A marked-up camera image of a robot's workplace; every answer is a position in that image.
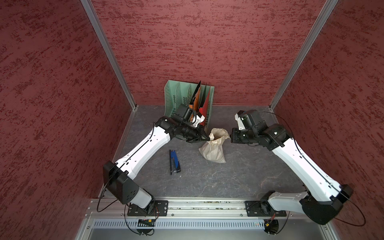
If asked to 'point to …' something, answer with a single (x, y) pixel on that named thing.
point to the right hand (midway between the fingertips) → (230, 139)
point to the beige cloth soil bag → (213, 150)
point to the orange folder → (195, 106)
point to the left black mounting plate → (161, 209)
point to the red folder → (203, 110)
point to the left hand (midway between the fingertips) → (207, 141)
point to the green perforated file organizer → (177, 96)
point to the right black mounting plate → (253, 209)
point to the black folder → (194, 93)
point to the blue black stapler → (174, 164)
